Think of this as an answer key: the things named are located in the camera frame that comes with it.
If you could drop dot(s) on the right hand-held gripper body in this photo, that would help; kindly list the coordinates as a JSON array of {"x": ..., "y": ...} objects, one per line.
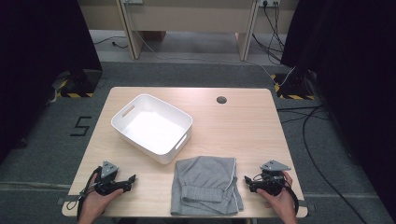
[{"x": 274, "y": 174}]

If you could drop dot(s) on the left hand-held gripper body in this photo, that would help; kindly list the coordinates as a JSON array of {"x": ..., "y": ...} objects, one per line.
[{"x": 109, "y": 169}]

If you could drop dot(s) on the grey pants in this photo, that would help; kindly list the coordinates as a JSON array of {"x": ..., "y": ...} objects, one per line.
[{"x": 205, "y": 183}]

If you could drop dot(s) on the white plastic bin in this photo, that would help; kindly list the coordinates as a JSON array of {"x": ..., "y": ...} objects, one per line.
[{"x": 154, "y": 129}]

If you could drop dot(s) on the person's right hand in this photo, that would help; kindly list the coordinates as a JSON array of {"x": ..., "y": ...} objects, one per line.
[{"x": 280, "y": 202}]

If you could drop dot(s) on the person's left hand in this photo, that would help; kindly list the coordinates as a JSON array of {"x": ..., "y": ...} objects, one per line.
[{"x": 96, "y": 203}]

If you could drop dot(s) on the dark grey floor tape strip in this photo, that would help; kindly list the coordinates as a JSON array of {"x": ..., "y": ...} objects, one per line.
[
  {"x": 63, "y": 200},
  {"x": 308, "y": 206}
]

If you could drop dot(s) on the black stand base striped tape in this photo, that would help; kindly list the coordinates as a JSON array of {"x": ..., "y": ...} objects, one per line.
[
  {"x": 292, "y": 88},
  {"x": 84, "y": 84}
]

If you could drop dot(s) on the black curtain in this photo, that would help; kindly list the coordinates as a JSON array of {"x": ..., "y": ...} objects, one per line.
[
  {"x": 37, "y": 62},
  {"x": 351, "y": 77}
]

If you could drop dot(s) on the beige wooden desk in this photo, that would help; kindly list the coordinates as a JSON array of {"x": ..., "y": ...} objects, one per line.
[{"x": 193, "y": 18}]

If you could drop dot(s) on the white wall socket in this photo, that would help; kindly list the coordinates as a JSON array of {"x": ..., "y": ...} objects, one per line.
[{"x": 269, "y": 2}]

